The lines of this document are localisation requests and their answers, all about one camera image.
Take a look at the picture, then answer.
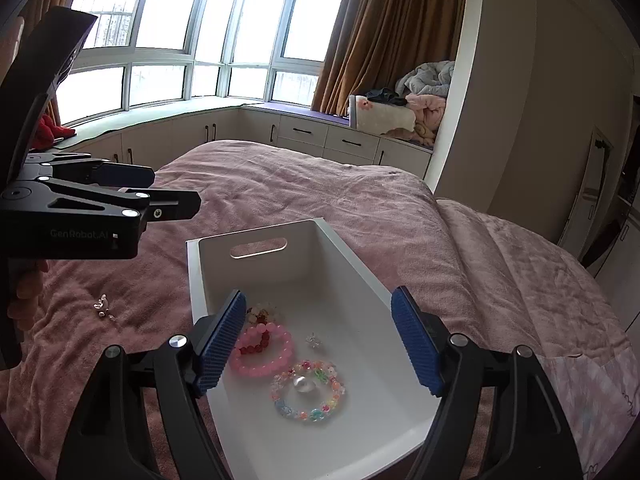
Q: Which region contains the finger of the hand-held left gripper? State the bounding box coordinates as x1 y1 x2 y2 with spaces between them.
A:
47 180 202 222
22 152 156 188

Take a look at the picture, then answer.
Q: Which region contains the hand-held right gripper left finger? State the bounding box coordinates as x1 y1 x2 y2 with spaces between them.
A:
56 288 248 480

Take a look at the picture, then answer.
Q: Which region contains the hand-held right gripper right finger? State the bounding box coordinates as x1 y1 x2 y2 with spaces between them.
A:
391 286 583 480

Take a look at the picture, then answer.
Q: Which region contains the red bead bracelet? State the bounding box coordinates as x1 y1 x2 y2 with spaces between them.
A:
235 332 271 358

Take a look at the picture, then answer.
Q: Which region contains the white bead bracelet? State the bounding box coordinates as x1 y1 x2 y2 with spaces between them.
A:
245 302 282 328

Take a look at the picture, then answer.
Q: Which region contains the pink bead bracelet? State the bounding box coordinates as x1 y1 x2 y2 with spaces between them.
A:
229 323 295 377

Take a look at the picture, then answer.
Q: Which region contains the multicolour bead bracelet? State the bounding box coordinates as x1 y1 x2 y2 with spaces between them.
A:
270 359 347 423

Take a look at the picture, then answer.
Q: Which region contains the white storage box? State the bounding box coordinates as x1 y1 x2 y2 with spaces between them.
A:
186 216 443 480

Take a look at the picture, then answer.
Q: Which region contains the person's left hand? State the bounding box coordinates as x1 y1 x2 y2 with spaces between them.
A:
6 259 50 333

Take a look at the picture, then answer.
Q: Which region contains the red cloth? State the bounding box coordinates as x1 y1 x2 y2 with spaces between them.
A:
35 114 77 151

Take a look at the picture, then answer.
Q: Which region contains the pink bed blanket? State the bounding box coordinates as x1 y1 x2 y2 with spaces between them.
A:
0 139 636 480

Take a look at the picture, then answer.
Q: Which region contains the purple window seat mat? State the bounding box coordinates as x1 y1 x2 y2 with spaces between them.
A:
250 101 351 123

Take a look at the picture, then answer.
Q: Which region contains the white framed bay window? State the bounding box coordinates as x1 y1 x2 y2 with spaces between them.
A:
50 0 353 128

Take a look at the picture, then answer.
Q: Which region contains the white window seat cabinet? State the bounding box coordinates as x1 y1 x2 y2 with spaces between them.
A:
50 102 433 181

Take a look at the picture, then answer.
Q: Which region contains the pink crumpled blanket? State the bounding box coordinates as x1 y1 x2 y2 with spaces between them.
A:
385 91 447 148

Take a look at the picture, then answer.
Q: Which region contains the white floral folded quilt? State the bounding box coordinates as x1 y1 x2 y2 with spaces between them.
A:
348 94 417 136

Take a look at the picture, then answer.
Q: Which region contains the dark clothing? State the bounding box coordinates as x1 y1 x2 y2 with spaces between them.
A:
364 88 408 107

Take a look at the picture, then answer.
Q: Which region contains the open wardrobe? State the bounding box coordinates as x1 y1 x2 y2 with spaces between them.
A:
582 110 640 281

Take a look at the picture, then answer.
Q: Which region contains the grey crumpled blanket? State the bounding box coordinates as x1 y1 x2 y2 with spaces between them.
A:
395 60 457 98

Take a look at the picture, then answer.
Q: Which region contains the white leaning frame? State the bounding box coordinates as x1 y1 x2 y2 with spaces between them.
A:
555 127 615 248

